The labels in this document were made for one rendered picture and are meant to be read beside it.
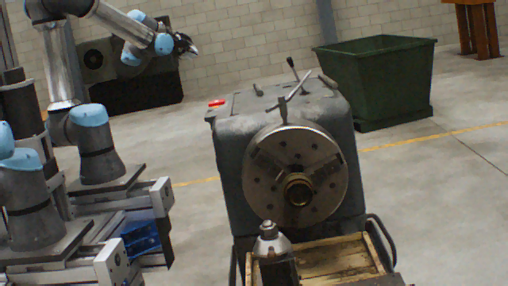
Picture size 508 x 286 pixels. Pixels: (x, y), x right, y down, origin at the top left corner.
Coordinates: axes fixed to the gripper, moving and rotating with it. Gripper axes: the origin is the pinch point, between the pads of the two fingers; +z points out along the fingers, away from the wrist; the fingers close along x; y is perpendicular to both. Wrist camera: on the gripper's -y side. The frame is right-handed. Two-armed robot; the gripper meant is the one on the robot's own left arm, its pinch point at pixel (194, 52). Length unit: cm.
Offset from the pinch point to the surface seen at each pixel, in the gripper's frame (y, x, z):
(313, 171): 89, 7, -12
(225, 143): 59, -8, -15
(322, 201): 90, 0, 0
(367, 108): -183, 1, 364
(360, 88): -195, 12, 350
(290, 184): 92, 2, -19
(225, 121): 53, -3, -16
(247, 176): 77, -8, -17
